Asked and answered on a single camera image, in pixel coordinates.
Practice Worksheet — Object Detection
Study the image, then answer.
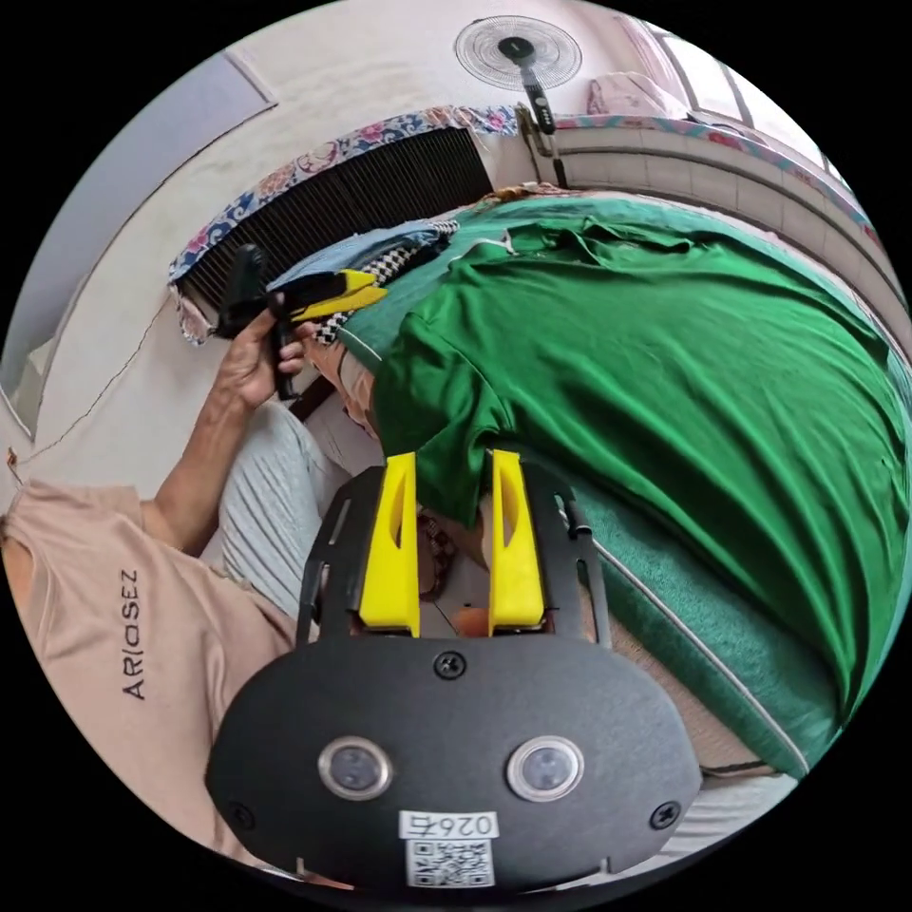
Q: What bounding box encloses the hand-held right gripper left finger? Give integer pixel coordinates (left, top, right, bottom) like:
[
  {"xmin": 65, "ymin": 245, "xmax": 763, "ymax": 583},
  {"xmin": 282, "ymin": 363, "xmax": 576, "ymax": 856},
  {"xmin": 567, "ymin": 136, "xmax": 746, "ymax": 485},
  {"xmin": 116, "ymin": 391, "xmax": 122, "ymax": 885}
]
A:
[{"xmin": 358, "ymin": 451, "xmax": 422, "ymax": 637}]

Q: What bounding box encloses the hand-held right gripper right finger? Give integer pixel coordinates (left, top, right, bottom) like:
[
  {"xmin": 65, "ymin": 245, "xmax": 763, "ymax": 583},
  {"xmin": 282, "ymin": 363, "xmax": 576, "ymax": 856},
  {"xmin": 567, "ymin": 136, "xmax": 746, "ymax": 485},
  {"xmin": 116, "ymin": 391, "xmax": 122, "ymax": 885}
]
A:
[{"xmin": 486, "ymin": 448, "xmax": 548, "ymax": 637}]

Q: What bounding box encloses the green short sleeve shirt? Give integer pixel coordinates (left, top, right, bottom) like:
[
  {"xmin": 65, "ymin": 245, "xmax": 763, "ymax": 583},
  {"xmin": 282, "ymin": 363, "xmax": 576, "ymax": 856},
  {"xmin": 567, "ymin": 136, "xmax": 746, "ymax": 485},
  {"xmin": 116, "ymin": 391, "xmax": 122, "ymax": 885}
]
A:
[{"xmin": 370, "ymin": 210, "xmax": 912, "ymax": 722}]

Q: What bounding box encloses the person's left forearm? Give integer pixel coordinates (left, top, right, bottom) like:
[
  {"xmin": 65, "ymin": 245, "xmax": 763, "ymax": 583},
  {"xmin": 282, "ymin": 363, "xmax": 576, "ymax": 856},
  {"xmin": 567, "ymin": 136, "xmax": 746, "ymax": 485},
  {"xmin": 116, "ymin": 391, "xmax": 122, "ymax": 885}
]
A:
[{"xmin": 139, "ymin": 384, "xmax": 252, "ymax": 554}]

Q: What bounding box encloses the person's left hand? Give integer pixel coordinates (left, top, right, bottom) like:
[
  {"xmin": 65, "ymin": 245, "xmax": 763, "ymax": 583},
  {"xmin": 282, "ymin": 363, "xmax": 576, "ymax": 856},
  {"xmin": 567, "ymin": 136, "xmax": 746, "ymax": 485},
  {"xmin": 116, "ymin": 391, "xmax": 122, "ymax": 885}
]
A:
[{"xmin": 212, "ymin": 306, "xmax": 316, "ymax": 412}]

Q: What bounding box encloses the pile of clothes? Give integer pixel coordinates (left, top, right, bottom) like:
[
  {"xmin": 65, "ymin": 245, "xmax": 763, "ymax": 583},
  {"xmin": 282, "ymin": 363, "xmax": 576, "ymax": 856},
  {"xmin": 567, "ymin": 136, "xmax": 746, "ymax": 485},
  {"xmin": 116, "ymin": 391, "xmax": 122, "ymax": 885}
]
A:
[{"xmin": 274, "ymin": 218, "xmax": 462, "ymax": 351}]

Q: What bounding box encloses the dark slatted unit with floral cover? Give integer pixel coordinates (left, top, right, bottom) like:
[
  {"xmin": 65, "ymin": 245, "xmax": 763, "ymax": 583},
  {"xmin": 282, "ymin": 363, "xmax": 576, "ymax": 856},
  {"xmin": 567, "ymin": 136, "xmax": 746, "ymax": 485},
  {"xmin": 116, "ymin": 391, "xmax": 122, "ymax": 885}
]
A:
[{"xmin": 167, "ymin": 104, "xmax": 520, "ymax": 349}]

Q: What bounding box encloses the white standing fan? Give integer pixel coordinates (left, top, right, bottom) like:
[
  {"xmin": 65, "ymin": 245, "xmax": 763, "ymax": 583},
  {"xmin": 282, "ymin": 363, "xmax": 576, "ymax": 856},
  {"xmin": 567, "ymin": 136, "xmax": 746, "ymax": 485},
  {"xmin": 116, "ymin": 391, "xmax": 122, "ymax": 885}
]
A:
[{"xmin": 453, "ymin": 15, "xmax": 582, "ymax": 191}]

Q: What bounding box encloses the person's body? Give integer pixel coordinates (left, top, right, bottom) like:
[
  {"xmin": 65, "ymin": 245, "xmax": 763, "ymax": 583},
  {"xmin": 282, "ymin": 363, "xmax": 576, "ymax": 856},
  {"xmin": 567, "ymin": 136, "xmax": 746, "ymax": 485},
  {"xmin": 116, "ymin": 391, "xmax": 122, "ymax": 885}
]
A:
[{"xmin": 0, "ymin": 402, "xmax": 371, "ymax": 872}]

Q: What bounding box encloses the pink curtain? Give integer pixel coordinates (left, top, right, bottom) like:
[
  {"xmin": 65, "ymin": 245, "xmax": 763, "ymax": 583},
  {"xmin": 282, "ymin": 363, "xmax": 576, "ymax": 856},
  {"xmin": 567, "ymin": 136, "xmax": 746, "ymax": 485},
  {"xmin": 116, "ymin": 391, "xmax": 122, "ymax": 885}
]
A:
[{"xmin": 585, "ymin": 13, "xmax": 689, "ymax": 119}]

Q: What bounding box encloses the window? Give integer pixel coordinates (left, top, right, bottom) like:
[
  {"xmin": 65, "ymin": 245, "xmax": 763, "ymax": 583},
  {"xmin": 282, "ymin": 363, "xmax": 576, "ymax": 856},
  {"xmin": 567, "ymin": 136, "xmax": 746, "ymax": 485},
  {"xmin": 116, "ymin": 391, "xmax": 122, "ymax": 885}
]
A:
[{"xmin": 658, "ymin": 28, "xmax": 827, "ymax": 147}]

